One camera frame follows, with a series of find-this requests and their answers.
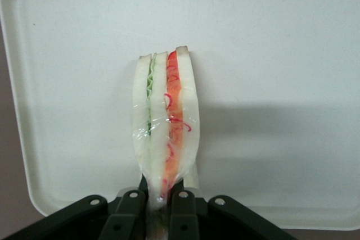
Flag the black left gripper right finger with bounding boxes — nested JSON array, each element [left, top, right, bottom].
[[168, 180, 299, 240]]

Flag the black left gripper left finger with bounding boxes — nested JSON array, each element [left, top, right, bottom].
[[2, 179, 147, 240]]

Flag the triangular sandwich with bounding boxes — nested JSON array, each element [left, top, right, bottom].
[[130, 45, 201, 240]]

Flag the cream rectangular plastic tray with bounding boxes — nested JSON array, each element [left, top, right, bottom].
[[0, 0, 360, 231]]

